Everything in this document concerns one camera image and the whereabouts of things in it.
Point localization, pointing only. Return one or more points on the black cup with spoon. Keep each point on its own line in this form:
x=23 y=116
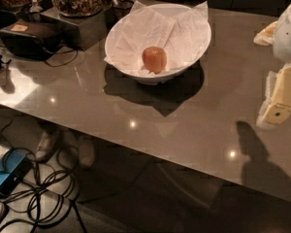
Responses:
x=121 y=5

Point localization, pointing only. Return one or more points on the dark metal jar stand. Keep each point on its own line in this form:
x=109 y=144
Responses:
x=79 y=32

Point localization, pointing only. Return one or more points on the white shoe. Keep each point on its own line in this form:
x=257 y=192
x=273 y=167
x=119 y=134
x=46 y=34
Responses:
x=86 y=152
x=46 y=146

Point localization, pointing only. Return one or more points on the black device with label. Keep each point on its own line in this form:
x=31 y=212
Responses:
x=33 y=40

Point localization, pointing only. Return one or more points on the white shoe left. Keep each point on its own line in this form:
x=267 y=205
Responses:
x=46 y=146

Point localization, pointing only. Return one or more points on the white shoe right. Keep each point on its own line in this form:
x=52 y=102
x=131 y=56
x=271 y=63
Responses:
x=86 y=152

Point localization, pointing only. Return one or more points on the white rounded gripper body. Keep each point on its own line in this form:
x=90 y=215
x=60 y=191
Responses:
x=288 y=38

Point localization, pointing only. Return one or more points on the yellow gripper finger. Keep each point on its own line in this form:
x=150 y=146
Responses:
x=266 y=36
x=277 y=105

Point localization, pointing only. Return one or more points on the blue box on floor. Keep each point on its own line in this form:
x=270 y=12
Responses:
x=11 y=168

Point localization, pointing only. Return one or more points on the red orange apple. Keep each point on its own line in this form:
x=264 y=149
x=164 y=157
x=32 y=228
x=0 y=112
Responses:
x=154 y=59

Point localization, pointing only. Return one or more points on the white paper napkin liner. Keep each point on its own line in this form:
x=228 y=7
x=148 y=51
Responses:
x=145 y=36

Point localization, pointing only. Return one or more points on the silver scoop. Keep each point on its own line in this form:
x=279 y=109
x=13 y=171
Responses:
x=35 y=7

